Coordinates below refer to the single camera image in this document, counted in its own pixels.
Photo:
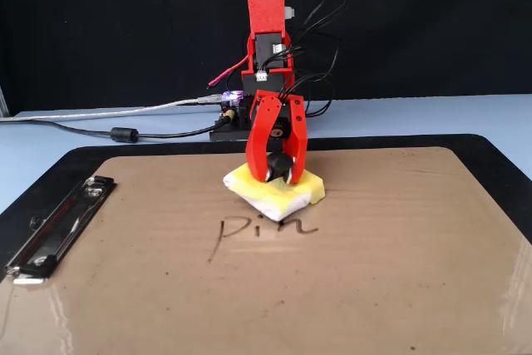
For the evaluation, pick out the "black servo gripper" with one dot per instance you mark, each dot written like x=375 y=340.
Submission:
x=270 y=82

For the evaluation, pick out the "yellow sponge with black knob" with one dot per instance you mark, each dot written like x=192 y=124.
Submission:
x=257 y=197

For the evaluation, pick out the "black robot base with board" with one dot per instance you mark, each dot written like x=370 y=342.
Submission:
x=232 y=134

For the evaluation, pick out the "brown clipboard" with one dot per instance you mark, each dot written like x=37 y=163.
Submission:
x=332 y=288

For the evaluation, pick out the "black backdrop cloth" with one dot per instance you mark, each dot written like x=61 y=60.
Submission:
x=83 y=18

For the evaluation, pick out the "silver metal clipboard clip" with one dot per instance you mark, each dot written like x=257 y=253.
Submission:
x=54 y=234

